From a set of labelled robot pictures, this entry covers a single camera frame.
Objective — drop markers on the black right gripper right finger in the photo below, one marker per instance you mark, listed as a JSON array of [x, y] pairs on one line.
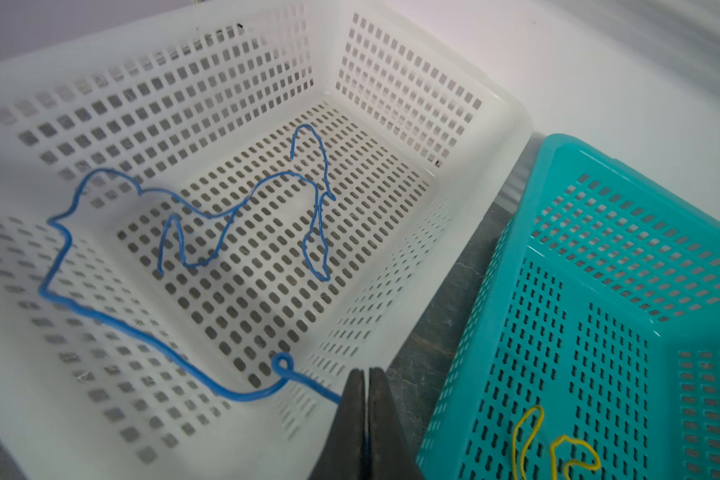
[[389, 454]]

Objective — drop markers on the white plastic basket left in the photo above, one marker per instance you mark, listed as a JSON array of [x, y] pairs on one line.
[[236, 179]]

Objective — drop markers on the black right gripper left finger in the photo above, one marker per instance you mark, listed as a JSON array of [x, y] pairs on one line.
[[343, 455]]

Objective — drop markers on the teal plastic basket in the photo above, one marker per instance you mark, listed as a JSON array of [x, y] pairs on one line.
[[593, 348]]

